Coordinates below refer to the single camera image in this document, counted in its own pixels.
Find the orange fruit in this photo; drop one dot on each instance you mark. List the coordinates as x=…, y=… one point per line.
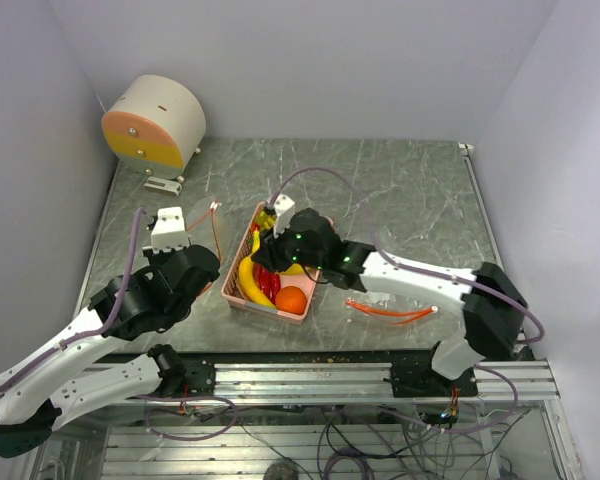
x=292, y=300

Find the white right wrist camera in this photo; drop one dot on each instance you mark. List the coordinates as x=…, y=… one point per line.
x=283, y=209

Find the yellow banana bunch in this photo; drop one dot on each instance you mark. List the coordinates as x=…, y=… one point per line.
x=264, y=221

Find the pink perforated plastic basket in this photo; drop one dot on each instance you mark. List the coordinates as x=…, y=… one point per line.
x=236, y=298

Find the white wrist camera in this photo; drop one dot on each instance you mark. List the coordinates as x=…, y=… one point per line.
x=283, y=209
x=169, y=231

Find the red chili pepper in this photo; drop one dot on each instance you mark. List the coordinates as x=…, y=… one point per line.
x=268, y=282

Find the round cream drawer box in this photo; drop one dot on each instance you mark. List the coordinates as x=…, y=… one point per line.
x=155, y=126

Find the single yellow banana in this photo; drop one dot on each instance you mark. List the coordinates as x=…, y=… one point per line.
x=248, y=284

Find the aluminium rail frame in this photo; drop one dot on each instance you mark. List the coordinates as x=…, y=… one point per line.
x=348, y=415

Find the clear zip bag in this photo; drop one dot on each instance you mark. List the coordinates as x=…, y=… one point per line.
x=391, y=316
x=204, y=225

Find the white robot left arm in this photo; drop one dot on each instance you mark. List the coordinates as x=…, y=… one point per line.
x=50, y=388

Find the small white bracket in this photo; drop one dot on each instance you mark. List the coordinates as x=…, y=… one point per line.
x=163, y=186

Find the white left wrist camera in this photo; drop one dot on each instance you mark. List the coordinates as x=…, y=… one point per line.
x=169, y=231

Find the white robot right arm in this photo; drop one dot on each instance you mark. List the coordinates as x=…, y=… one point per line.
x=490, y=307

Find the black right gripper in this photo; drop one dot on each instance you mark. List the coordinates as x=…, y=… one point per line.
x=269, y=252

